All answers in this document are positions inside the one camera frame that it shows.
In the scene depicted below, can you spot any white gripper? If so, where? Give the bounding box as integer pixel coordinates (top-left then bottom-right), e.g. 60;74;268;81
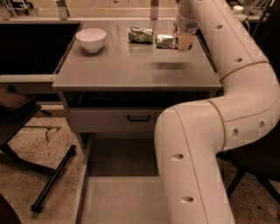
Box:
176;1;199;52

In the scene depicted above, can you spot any crushed silver blue redbull can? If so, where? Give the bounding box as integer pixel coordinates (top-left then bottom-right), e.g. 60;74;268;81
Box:
156;34;179;49

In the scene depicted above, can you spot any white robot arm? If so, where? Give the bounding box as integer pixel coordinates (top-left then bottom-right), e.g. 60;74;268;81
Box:
154;0;280;224

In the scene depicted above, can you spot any crushed green can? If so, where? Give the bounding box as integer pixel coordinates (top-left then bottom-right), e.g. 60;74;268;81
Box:
128;26;154;43

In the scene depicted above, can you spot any grey drawer cabinet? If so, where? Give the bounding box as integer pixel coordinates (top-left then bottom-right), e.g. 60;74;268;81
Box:
52;19;221;146

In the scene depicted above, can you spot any open grey lower drawer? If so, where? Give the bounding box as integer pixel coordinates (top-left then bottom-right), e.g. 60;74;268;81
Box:
71;135;169;224

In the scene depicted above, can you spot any white power strip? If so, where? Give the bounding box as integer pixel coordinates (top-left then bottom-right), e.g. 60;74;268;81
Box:
232;5;248;22

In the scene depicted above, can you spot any white ceramic bowl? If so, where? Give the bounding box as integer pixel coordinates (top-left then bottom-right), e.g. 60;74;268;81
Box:
76;28;107;53

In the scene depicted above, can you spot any black office chair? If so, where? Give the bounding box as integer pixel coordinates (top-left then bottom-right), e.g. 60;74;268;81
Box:
217;0;280;205

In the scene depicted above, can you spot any brown box on stand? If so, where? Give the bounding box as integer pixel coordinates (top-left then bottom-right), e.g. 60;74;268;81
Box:
0;88;37;119

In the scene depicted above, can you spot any black table stand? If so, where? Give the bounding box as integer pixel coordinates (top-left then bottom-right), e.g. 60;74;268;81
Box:
0;104;78;214

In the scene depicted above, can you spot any closed drawer with black handle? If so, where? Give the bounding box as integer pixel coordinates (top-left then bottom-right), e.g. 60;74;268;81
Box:
66;108;162;133

